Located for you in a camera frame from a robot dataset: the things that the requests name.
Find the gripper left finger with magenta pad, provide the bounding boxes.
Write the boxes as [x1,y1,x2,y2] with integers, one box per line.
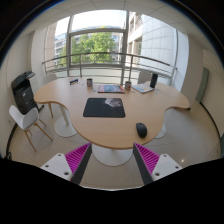
[41,143,92,185]

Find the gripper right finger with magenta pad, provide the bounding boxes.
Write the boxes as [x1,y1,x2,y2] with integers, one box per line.
[133,143,182,185]

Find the black computer mouse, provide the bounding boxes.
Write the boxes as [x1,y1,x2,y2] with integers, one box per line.
[136,123,147,138]

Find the black mouse pad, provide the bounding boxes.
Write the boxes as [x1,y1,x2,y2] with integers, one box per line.
[83,98,126,118]

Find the white chair with wooden legs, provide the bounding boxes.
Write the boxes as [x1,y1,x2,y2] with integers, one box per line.
[9,105,52,148]

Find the light wooden meeting table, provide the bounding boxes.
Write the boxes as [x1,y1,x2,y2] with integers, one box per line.
[33,77,191,167]

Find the small blue object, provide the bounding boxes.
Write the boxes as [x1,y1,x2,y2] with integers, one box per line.
[70,79,78,85]

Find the dark mug right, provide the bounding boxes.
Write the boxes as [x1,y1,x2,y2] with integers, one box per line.
[125,81,131,90]

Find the dark mug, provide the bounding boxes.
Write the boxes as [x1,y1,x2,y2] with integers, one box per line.
[86,78,93,88]
[125,81,131,90]

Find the red and blue book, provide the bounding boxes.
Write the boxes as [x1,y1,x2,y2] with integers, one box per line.
[98,85,125,93]

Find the dark mug left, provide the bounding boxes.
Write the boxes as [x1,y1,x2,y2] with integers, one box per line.
[86,78,93,88]

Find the black cylindrical speaker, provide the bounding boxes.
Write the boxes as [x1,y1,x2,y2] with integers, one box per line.
[150,73,158,88]

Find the white chair far right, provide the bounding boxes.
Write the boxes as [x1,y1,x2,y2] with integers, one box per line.
[138,71,151,84]

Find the black office printer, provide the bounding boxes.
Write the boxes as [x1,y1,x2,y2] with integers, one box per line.
[11,71,37,114]

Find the metal window railing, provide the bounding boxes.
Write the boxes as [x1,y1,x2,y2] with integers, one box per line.
[43,52,176,85]

